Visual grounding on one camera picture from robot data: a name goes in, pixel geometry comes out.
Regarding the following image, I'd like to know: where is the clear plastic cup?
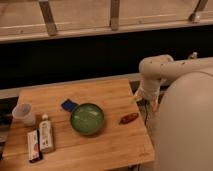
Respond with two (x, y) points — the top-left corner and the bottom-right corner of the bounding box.
(12, 103), (36, 126)

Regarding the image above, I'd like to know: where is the red chili pepper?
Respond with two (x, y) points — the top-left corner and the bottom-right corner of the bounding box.
(120, 113), (139, 124)

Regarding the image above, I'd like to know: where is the blue rectangular block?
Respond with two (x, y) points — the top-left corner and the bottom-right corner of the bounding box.
(61, 99), (78, 112)

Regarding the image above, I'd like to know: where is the metal window frame rail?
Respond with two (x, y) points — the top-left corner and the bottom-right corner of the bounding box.
(0, 0), (213, 43)

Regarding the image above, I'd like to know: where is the white and red box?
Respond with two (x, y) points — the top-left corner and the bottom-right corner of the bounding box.
(27, 130), (43, 163)

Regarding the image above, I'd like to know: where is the white squeeze bottle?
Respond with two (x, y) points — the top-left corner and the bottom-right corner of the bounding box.
(39, 114), (54, 153)

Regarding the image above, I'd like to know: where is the wooden cutting board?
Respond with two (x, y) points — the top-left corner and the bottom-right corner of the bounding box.
(0, 79), (154, 171)

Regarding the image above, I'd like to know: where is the green ceramic bowl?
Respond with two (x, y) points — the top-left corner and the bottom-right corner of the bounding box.
(70, 103), (105, 135)

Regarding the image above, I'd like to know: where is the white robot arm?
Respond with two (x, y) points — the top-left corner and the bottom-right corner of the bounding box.
(135, 55), (213, 171)

